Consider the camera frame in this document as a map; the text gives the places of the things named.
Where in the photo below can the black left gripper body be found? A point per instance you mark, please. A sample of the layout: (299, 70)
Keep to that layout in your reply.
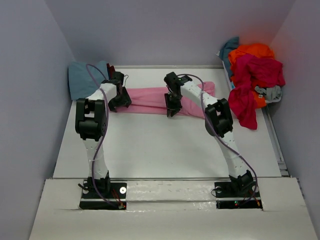
(119, 98)

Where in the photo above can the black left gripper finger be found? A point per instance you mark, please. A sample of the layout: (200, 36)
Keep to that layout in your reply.
(126, 100)
(112, 106)

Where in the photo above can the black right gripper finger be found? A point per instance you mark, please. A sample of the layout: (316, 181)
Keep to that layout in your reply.
(167, 103)
(172, 112)

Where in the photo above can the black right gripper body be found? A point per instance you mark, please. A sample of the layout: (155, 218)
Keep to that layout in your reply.
(175, 102)

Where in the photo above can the pink t shirt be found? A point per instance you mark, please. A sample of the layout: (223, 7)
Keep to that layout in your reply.
(152, 101)

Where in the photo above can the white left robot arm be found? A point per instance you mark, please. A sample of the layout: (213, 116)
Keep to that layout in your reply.
(91, 123)

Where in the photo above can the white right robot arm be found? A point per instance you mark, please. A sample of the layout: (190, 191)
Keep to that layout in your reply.
(218, 123)

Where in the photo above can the folded dark red t shirt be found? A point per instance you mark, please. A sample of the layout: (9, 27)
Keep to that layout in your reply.
(110, 70)

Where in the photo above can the folded light blue t shirt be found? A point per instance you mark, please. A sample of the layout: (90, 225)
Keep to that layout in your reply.
(80, 83)

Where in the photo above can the clear plastic bin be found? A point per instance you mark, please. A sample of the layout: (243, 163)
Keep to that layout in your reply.
(226, 65)

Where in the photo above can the teal t shirt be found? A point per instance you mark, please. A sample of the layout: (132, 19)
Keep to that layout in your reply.
(232, 44)

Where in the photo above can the magenta t shirt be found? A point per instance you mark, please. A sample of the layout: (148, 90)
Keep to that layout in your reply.
(250, 72)

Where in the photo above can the grey t shirt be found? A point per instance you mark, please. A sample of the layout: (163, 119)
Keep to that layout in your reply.
(270, 94)

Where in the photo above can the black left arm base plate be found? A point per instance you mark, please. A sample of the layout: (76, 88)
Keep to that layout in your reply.
(113, 200)

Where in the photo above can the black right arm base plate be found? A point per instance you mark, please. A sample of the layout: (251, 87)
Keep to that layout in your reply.
(226, 198)

